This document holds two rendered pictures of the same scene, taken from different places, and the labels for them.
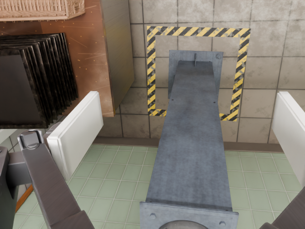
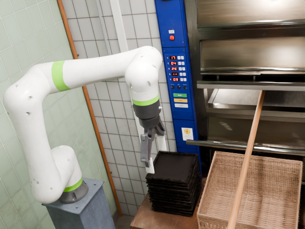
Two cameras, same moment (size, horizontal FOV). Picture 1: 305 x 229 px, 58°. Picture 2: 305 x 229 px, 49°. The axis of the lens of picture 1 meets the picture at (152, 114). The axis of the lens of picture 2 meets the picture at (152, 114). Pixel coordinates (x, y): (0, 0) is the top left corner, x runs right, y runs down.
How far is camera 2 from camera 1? 115 cm
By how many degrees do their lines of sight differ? 43
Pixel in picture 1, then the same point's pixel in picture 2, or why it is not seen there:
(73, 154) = (159, 138)
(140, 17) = not seen: outside the picture
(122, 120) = not seen: outside the picture
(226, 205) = (81, 214)
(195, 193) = (91, 208)
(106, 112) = (135, 222)
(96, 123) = (160, 147)
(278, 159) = not seen: outside the picture
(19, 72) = (178, 177)
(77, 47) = (181, 220)
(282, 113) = (151, 168)
